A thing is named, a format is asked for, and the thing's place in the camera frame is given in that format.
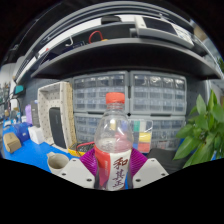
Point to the blue box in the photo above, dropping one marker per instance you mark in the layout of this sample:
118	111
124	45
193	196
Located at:
21	131

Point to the black speaker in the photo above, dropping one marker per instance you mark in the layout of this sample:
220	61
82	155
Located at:
57	128

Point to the beige perforated storage box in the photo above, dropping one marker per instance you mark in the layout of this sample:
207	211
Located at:
44	110

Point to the clear red-capped drink bottle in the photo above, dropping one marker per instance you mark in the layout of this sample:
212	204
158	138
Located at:
113	156

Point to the small brown cardboard box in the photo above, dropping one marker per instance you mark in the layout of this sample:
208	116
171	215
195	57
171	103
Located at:
11	142

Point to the grey upright box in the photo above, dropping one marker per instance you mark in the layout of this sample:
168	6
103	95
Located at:
35	113

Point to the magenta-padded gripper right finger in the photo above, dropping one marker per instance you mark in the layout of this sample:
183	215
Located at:
150	171

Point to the green potted plant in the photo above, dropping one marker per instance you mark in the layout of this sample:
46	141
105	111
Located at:
203	133

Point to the small white box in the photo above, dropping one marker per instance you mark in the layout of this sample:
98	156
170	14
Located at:
35	135

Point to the black zip case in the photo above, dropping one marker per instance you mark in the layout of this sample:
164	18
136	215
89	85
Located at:
163	160

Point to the black shelf unit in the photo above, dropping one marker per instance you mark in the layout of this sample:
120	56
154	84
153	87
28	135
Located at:
123	55

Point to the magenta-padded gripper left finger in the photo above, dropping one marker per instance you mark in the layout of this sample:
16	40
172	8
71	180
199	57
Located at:
75	173

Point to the clear colourful parts organizer box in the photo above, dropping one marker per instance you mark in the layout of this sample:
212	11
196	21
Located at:
144	136

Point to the grey small-parts drawer cabinet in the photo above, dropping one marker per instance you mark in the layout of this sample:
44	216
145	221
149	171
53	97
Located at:
158	91
96	88
166	131
85	128

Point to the yellow multimeter with red leads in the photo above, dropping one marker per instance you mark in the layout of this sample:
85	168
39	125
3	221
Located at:
80	150

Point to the purple container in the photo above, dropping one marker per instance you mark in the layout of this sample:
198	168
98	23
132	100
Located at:
28	114

